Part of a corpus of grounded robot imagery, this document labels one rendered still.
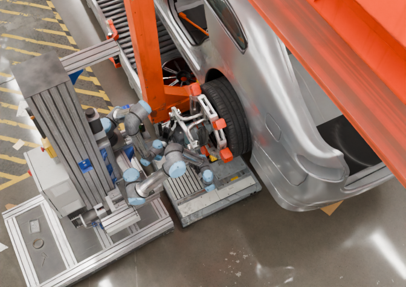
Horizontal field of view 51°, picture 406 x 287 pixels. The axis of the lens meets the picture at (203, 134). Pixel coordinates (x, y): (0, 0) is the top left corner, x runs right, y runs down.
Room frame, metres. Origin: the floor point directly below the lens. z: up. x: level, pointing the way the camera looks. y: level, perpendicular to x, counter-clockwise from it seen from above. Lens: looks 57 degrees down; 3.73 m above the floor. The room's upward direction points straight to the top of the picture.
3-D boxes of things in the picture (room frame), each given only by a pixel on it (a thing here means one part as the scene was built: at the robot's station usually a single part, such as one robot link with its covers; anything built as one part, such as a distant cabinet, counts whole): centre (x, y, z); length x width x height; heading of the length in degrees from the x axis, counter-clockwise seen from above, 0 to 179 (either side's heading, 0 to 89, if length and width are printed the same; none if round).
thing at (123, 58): (3.40, 0.96, 0.28); 2.47 x 0.09 x 0.22; 27
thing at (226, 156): (1.65, -0.18, 0.85); 0.09 x 0.08 x 0.07; 27
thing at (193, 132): (1.89, 0.03, 0.85); 0.21 x 0.14 x 0.14; 117
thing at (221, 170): (2.00, -0.19, 0.32); 0.40 x 0.30 x 0.28; 27
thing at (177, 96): (2.41, 0.13, 0.69); 0.52 x 0.17 x 0.35; 117
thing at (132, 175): (1.38, 0.51, 0.98); 0.13 x 0.12 x 0.14; 16
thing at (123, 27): (3.57, 0.61, 0.14); 2.47 x 0.85 x 0.27; 27
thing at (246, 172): (2.00, -0.19, 0.13); 0.50 x 0.36 x 0.10; 27
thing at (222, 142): (1.93, -0.03, 0.85); 0.54 x 0.07 x 0.54; 27
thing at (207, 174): (1.42, -0.03, 0.95); 0.11 x 0.08 x 0.11; 16
